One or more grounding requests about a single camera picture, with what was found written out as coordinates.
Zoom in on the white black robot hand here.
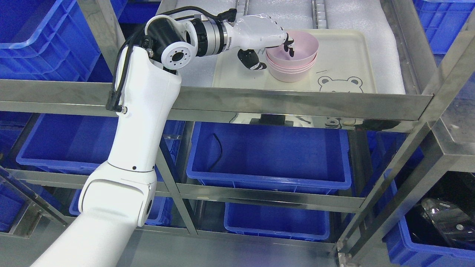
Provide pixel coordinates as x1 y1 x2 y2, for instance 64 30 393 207
223 14 294 70

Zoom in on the pink ikea bowl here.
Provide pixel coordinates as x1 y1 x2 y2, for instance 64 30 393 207
266 30 320 67

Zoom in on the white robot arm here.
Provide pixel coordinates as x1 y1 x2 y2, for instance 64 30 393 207
32 14 236 267

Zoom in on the stack of pink bowls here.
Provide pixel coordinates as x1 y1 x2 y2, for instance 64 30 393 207
266 53 318 83

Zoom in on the blue bin centre shelf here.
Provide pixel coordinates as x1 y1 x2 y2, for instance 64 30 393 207
186 123 352 195

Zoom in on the blue bin shelf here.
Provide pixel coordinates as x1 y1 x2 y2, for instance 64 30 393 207
186 123 352 195
224 202 330 241
16 113 186 177

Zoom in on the blue bin bottom shelf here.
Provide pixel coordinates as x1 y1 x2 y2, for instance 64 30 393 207
224 202 330 241

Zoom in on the blue bin left shelf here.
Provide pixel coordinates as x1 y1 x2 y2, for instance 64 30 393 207
16 113 186 177

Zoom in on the steel shelf rack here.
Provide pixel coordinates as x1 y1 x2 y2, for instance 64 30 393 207
0 0 475 267

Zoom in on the cream bear tray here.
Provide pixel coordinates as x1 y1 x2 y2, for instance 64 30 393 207
213 29 377 93

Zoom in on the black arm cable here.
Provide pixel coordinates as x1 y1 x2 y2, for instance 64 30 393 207
105 8 238 112

